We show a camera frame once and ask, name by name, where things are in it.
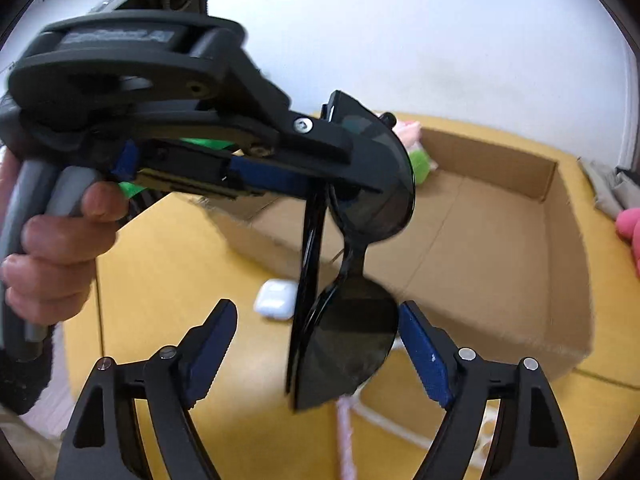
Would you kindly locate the pink pig plush toy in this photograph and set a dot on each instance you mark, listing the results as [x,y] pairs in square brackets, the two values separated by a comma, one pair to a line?
[410,135]

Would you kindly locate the white earbuds case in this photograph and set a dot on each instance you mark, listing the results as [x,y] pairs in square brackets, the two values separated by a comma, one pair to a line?
[276,299]

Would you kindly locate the black sunglasses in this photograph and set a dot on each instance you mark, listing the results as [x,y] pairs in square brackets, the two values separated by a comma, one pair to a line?
[352,325]

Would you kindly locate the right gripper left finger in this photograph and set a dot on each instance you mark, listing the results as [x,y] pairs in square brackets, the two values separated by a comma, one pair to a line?
[104,439]

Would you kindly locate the person's left hand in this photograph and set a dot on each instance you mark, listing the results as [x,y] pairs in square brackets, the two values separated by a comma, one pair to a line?
[51,281]

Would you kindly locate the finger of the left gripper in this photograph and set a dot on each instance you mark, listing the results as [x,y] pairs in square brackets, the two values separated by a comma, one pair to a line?
[297,175]
[302,141]

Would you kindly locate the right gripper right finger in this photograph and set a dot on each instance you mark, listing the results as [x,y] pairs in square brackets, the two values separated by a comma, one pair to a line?
[530,441]

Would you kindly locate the pink pen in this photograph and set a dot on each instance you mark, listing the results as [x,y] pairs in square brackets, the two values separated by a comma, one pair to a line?
[348,470]

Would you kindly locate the pink bear plush toy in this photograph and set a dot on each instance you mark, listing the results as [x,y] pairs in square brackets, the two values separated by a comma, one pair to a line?
[627,226]

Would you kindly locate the grey cloth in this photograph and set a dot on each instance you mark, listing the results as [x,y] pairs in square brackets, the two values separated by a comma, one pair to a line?
[614,189]

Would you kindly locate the brown cardboard box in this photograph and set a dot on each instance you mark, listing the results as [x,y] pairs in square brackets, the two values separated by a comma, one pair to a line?
[493,254]

